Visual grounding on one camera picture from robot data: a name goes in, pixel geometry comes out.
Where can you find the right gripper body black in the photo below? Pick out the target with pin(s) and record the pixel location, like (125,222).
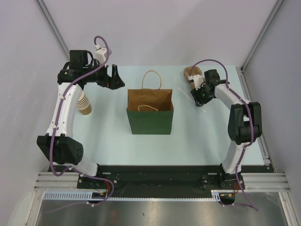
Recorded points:
(201,96)

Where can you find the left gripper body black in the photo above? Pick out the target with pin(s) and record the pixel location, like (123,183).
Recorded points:
(101,76)

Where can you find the white straw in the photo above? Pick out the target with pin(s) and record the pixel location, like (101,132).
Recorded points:
(191,99)

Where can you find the stack of paper cups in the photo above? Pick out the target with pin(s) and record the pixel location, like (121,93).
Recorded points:
(83,104)

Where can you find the green brown paper bag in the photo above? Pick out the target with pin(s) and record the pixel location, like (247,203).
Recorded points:
(150,111)

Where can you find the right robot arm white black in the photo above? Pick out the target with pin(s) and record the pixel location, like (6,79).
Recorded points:
(244,125)

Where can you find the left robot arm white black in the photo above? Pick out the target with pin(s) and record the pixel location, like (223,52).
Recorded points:
(58,144)

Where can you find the brown pulp cup carrier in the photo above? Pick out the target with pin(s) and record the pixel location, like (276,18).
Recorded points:
(190,70)

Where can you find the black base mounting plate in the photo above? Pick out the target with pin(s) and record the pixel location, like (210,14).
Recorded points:
(162,182)

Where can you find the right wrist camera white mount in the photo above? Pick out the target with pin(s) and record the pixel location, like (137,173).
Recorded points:
(196,81)

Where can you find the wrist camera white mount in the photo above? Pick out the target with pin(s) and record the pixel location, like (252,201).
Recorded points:
(196,81)
(102,53)

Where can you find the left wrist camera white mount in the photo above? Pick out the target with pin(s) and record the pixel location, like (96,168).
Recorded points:
(102,53)

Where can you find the left aluminium frame post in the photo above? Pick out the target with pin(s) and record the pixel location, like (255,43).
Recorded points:
(45,12)

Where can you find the aluminium frame post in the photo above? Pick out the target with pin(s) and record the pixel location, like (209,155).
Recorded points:
(268,22)
(45,12)

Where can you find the aluminium rail bottom right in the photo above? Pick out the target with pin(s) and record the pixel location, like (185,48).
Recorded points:
(266,182)

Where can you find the aluminium rail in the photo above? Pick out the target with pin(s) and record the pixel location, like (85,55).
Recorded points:
(266,182)
(47,181)

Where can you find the aluminium rail bottom left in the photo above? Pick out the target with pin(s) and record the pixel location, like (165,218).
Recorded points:
(47,181)

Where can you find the right aluminium frame post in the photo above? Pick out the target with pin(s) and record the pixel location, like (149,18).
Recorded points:
(268,22)

